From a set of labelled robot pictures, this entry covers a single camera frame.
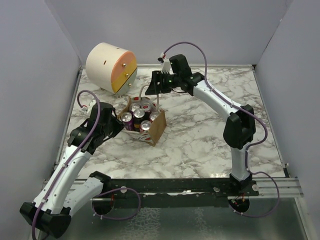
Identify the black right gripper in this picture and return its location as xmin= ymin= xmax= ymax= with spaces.
xmin=145 ymin=71 xmax=181 ymax=96

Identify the purple beverage can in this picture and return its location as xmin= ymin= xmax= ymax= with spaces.
xmin=120 ymin=111 xmax=134 ymax=131
xmin=128 ymin=102 xmax=141 ymax=114

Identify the black yellow beverage can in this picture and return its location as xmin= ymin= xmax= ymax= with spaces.
xmin=133 ymin=108 xmax=145 ymax=132

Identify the red cola can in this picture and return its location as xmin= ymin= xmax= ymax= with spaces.
xmin=141 ymin=103 xmax=153 ymax=113

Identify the silver slim energy can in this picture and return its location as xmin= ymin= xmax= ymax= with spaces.
xmin=149 ymin=111 xmax=160 ymax=123

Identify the jute watermelon canvas bag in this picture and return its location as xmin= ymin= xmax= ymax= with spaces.
xmin=118 ymin=85 xmax=167 ymax=146

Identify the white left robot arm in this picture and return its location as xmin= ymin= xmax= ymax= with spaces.
xmin=19 ymin=90 xmax=161 ymax=240

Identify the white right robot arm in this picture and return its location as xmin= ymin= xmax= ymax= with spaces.
xmin=152 ymin=54 xmax=256 ymax=196

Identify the silver top can in bag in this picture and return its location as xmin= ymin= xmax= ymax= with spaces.
xmin=139 ymin=120 xmax=152 ymax=133

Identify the round pastel drawer cabinet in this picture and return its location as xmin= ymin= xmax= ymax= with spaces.
xmin=85 ymin=42 xmax=138 ymax=96

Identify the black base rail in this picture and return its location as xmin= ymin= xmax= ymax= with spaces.
xmin=92 ymin=178 xmax=259 ymax=214

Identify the aluminium side rail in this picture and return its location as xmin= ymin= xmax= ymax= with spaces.
xmin=254 ymin=176 xmax=301 ymax=200

